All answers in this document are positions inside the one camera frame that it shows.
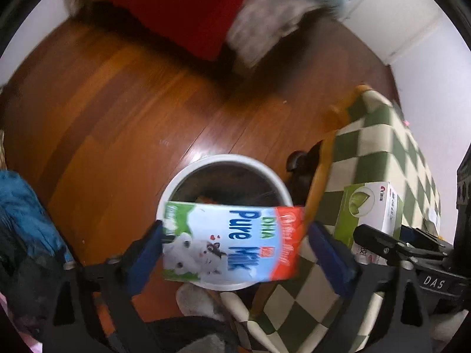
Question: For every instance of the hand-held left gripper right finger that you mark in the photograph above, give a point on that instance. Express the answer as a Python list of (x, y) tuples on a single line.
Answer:
[(331, 261)]

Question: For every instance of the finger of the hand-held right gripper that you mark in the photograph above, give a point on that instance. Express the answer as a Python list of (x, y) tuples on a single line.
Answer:
[(382, 244), (423, 234)]

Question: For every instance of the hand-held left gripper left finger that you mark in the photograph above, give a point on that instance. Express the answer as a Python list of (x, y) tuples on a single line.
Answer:
[(145, 255)]

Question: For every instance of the blue white milk carton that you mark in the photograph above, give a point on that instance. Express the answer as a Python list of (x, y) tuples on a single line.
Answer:
[(228, 242)]

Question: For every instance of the white round trash bin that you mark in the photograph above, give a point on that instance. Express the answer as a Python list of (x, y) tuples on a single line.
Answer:
[(224, 163)]

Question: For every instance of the white green tissue box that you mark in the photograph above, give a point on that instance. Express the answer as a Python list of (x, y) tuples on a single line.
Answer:
[(368, 206)]

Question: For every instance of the grey slipper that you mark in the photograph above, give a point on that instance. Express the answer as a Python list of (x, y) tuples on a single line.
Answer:
[(197, 301)]

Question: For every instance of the black object beside bin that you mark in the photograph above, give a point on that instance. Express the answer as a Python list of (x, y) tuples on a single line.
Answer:
[(301, 176)]

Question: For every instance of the green white checkered cloth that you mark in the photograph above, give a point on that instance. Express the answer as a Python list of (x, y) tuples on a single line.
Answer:
[(371, 143)]

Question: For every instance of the blue dark cloth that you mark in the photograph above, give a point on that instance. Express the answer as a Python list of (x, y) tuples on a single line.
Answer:
[(25, 235)]

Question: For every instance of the white door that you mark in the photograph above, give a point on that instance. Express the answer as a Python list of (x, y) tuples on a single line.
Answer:
[(390, 11)]

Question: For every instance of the grey patterned cloth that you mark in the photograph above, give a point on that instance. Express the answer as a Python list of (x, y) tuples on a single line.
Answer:
[(265, 25)]

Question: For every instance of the red blanket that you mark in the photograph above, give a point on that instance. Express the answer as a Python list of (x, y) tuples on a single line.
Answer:
[(165, 3)]

